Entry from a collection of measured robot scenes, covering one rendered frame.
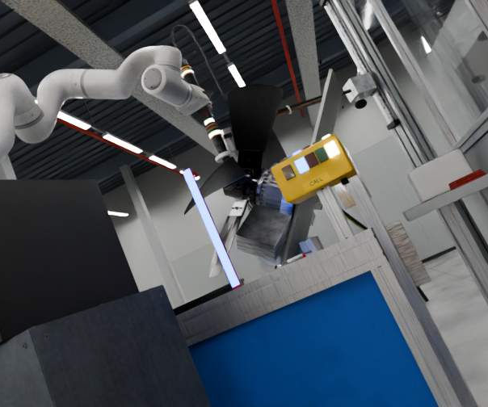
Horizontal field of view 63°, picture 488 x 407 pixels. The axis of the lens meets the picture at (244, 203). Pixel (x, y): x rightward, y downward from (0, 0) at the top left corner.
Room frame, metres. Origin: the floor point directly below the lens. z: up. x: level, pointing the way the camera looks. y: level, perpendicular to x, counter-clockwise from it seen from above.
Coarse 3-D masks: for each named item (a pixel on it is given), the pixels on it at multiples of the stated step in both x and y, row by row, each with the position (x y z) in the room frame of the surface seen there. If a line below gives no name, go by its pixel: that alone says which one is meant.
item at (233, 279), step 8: (184, 176) 1.00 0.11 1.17; (192, 176) 1.00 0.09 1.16; (192, 184) 1.00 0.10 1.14; (192, 192) 1.00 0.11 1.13; (200, 200) 1.00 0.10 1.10; (200, 208) 1.00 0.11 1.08; (208, 216) 1.00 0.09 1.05; (208, 224) 1.00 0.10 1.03; (208, 232) 1.00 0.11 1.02; (216, 232) 1.00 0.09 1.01; (216, 240) 1.00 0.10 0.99; (216, 248) 1.00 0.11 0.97; (224, 256) 1.00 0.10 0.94; (224, 264) 1.00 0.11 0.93; (232, 272) 1.00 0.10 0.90; (232, 280) 1.00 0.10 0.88
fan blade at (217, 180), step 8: (232, 160) 1.09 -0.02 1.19; (224, 168) 1.10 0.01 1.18; (232, 168) 1.14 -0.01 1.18; (240, 168) 1.19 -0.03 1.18; (216, 176) 1.11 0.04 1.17; (224, 176) 1.17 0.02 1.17; (232, 176) 1.22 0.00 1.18; (240, 176) 1.28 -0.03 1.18; (208, 184) 1.13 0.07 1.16; (216, 184) 1.19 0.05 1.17; (224, 184) 1.27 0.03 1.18; (208, 192) 1.22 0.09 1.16; (192, 200) 1.13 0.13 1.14
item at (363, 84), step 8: (368, 72) 1.51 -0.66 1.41; (352, 80) 1.47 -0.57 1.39; (360, 80) 1.48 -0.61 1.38; (368, 80) 1.49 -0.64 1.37; (344, 88) 1.52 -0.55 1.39; (352, 88) 1.48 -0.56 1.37; (360, 88) 1.47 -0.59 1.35; (368, 88) 1.48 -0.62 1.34; (376, 88) 1.51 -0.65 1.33; (352, 96) 1.50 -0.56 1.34
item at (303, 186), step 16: (320, 144) 0.84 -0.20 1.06; (336, 144) 0.83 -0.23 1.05; (288, 160) 0.86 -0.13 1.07; (336, 160) 0.83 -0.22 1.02; (304, 176) 0.86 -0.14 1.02; (320, 176) 0.85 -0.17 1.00; (336, 176) 0.84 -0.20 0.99; (352, 176) 0.92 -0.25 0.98; (288, 192) 0.87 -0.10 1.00; (304, 192) 0.86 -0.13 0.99
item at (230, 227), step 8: (232, 216) 1.41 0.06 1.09; (240, 216) 1.37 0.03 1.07; (224, 224) 1.45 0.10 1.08; (232, 224) 1.39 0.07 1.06; (224, 232) 1.42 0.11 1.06; (232, 232) 1.37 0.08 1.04; (224, 240) 1.39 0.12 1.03; (232, 240) 1.34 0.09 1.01; (216, 256) 1.41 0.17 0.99; (216, 264) 1.37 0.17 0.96; (216, 272) 1.33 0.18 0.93
